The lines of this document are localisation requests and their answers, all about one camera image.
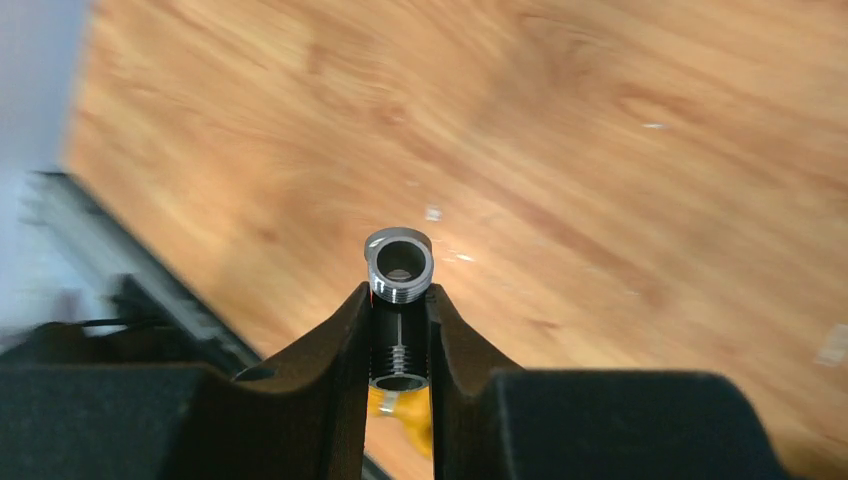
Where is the yellow brass water faucet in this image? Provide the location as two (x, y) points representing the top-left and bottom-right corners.
(367, 387), (433, 459)

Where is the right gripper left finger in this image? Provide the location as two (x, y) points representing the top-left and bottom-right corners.
(0, 281), (374, 480)

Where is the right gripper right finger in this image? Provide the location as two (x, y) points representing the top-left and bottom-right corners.
(426, 285), (790, 479)

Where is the silver threaded pipe fitting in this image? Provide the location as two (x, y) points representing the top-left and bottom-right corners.
(364, 227), (434, 393)

